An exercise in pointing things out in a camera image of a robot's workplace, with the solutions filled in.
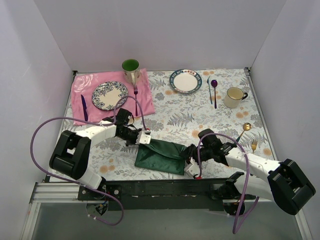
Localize silver aluminium frame rail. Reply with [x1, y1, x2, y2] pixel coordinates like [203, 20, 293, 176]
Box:
[29, 182, 80, 204]

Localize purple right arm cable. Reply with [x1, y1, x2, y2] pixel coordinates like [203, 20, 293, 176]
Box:
[196, 133, 260, 235]

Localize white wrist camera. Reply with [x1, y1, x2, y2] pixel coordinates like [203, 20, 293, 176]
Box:
[184, 158, 202, 179]
[136, 128, 152, 145]

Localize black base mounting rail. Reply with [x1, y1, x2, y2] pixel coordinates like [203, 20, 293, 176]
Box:
[77, 174, 266, 213]

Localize pink cloth placemat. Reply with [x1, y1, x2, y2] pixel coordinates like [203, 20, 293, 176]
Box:
[71, 68, 156, 123]

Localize white plate blue lettered rim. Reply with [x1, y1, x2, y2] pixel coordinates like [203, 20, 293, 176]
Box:
[169, 69, 203, 95]

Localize purple blue knife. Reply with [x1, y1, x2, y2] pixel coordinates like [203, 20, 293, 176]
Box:
[80, 94, 88, 122]

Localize cream enamel mug black handle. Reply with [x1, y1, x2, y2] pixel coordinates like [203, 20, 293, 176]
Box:
[223, 87, 248, 109]

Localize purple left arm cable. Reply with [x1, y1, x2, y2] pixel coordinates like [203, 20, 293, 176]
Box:
[29, 96, 151, 226]

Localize blue metallic teaspoon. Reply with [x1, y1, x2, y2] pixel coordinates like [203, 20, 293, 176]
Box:
[207, 76, 213, 105]

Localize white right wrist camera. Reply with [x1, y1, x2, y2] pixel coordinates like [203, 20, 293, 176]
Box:
[184, 158, 202, 179]

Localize gold fork teal handle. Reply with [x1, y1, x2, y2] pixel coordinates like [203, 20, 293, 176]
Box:
[251, 139, 258, 154]

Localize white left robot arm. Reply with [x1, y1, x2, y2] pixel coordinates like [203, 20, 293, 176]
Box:
[49, 108, 143, 200]

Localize dark green cloth napkin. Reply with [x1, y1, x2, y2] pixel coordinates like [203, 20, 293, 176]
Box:
[134, 139, 187, 175]

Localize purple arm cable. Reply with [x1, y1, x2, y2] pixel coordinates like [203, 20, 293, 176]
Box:
[196, 133, 260, 235]
[29, 96, 151, 226]

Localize gold spoon teal handle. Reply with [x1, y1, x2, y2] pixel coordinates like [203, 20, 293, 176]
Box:
[236, 122, 252, 142]

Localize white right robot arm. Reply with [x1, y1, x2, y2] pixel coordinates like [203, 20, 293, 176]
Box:
[180, 128, 316, 215]

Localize purple metallic fork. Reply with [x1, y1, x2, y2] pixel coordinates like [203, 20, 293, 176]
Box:
[133, 85, 138, 117]

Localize green interior ceramic mug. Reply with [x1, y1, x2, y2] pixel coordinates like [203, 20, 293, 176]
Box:
[121, 59, 142, 86]

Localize floral patterned tablecloth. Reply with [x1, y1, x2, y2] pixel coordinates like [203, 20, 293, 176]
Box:
[88, 69, 276, 181]

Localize blue floral patterned plate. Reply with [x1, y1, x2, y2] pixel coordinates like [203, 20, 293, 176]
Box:
[91, 81, 129, 111]

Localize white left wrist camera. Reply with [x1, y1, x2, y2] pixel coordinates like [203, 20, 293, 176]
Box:
[136, 128, 152, 145]

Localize purple metallic spoon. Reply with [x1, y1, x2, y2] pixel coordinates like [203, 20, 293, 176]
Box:
[211, 79, 218, 109]

